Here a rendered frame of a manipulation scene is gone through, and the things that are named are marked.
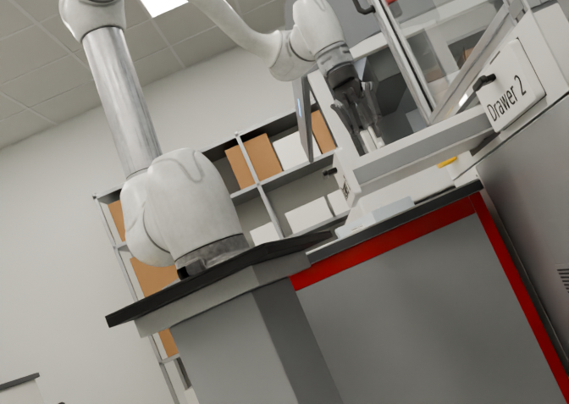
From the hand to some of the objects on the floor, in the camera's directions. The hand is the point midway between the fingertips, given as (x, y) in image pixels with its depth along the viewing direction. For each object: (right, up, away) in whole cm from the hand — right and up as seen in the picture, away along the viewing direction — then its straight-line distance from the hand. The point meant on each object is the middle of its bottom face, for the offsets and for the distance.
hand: (373, 141), depth 181 cm
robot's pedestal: (-5, -100, -44) cm, 110 cm away
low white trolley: (+30, -94, +15) cm, 100 cm away
